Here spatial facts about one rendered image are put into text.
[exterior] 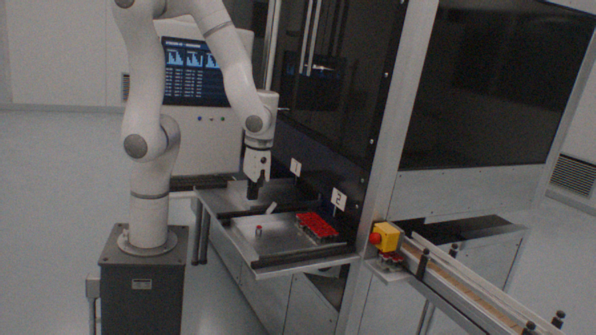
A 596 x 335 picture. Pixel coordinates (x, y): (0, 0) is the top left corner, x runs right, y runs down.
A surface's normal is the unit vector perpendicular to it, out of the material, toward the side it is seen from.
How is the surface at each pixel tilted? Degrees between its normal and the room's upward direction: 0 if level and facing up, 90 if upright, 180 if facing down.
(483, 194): 90
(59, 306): 0
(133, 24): 129
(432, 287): 90
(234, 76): 53
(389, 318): 90
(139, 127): 63
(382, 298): 90
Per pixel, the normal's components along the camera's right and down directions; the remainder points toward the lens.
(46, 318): 0.14, -0.93
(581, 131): -0.88, 0.04
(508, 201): 0.47, 0.36
